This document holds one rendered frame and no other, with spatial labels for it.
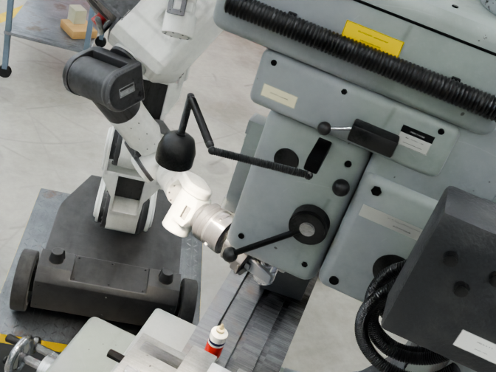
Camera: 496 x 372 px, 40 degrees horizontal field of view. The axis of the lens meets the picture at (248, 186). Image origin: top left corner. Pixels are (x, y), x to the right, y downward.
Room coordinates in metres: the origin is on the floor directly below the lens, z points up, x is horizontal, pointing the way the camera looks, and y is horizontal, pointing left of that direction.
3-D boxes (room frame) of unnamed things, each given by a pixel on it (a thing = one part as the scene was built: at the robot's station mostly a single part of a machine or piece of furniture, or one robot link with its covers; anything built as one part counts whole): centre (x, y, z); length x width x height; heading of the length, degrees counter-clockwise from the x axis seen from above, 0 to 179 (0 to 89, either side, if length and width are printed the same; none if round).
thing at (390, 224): (1.08, -0.29, 1.47); 0.24 x 0.19 x 0.26; 171
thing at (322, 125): (0.97, -0.14, 1.66); 0.12 x 0.04 x 0.04; 81
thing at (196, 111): (0.98, 0.11, 1.58); 0.17 x 0.01 x 0.01; 26
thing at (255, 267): (1.08, -0.08, 1.24); 0.06 x 0.02 x 0.03; 63
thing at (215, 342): (1.14, -0.05, 0.96); 0.04 x 0.04 x 0.11
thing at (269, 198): (1.11, -0.10, 1.47); 0.21 x 0.19 x 0.32; 171
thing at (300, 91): (1.10, -0.14, 1.68); 0.34 x 0.24 x 0.10; 81
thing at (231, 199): (1.13, 0.02, 1.45); 0.04 x 0.04 x 0.21; 81
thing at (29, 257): (1.56, 0.59, 0.50); 0.20 x 0.05 x 0.20; 12
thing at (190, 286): (1.67, 0.07, 0.50); 0.20 x 0.05 x 0.20; 12
